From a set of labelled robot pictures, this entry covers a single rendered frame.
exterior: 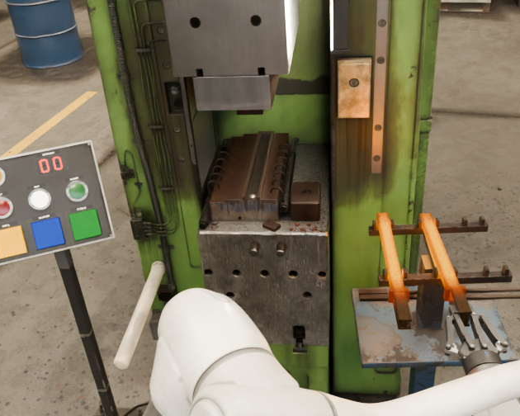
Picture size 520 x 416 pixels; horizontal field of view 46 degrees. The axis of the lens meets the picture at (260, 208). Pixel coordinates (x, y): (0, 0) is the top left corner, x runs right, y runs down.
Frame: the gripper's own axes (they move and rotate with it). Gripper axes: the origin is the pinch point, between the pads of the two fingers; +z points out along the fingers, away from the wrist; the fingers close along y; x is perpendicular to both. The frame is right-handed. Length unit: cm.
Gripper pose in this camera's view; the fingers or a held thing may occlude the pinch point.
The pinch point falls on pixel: (459, 305)
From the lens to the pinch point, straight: 148.2
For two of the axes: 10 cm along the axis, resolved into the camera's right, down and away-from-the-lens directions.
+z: 0.1, -5.5, 8.4
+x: -0.7, -8.3, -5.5
